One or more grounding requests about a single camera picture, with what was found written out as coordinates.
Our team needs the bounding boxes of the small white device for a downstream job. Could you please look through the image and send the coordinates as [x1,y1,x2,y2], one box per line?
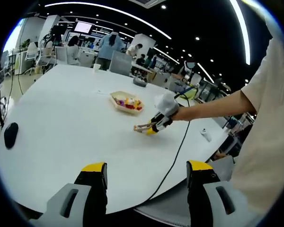
[200,128,213,142]

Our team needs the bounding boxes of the operator in beige shirt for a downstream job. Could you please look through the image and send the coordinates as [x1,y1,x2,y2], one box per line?
[231,37,284,215]

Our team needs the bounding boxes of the black tripod stand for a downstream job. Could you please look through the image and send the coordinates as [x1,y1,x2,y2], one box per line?
[215,78,231,94]

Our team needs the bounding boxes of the grey fabric chair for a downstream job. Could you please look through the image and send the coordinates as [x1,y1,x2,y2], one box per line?
[207,156,236,183]

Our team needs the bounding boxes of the beige hexagonal food container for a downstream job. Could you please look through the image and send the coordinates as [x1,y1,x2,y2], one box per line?
[109,90,145,116]

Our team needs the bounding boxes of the white office chair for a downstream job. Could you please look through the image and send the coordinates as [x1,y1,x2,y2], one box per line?
[25,42,40,71]

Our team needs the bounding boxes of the grey headset device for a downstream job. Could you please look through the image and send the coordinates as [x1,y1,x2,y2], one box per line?
[132,77,148,87]

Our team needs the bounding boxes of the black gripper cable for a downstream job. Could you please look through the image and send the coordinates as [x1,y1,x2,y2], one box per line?
[132,93,191,209]

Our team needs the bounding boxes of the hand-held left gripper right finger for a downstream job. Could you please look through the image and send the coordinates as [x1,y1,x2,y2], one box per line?
[186,160,258,227]

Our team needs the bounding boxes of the black computer mouse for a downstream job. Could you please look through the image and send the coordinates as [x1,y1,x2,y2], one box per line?
[3,122,19,149]

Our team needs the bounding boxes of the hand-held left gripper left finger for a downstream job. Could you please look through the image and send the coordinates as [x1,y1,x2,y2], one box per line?
[29,162,108,227]

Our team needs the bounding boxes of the grey office chair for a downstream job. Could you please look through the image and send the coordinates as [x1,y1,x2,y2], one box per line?
[108,51,133,76]

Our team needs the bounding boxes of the white bright display screen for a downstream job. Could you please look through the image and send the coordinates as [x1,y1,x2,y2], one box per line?
[74,21,94,34]

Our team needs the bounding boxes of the pink food tongs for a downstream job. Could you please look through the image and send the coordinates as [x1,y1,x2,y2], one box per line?
[133,122,157,133]

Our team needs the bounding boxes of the ceiling light strip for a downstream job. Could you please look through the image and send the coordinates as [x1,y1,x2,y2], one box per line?
[229,0,251,66]
[44,2,172,40]

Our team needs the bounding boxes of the white ceiling air conditioner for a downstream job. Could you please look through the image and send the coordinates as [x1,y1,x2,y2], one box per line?
[129,0,168,7]

